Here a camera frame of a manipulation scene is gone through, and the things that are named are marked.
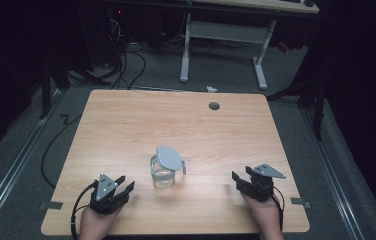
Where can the grey round cup lid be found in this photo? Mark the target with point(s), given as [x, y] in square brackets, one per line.
[169, 157]

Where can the grey tape strip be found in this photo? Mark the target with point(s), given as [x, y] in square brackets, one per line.
[53, 205]
[300, 201]

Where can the person's right hand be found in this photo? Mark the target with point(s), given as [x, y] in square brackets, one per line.
[268, 216]

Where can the small red floor object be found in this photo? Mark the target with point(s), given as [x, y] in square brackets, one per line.
[283, 47]

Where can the dark computer tower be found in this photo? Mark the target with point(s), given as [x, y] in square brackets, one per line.
[116, 30]

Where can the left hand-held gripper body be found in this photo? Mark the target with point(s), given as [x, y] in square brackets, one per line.
[106, 186]

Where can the black computer mouse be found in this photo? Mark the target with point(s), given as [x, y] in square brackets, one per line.
[309, 3]

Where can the person's left hand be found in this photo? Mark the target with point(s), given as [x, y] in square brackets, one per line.
[94, 225]

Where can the clear glass cup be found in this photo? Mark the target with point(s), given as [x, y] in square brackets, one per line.
[162, 178]

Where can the small white floor scrap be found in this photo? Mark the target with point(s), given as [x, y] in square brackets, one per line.
[211, 89]

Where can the black metal stand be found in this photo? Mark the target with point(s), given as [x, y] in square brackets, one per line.
[318, 110]
[46, 90]

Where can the white-legged wooden desk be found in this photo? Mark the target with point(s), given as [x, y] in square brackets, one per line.
[224, 32]

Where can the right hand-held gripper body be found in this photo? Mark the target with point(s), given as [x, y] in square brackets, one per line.
[261, 186]

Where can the metal floor rail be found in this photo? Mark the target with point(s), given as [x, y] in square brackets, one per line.
[332, 173]
[12, 166]

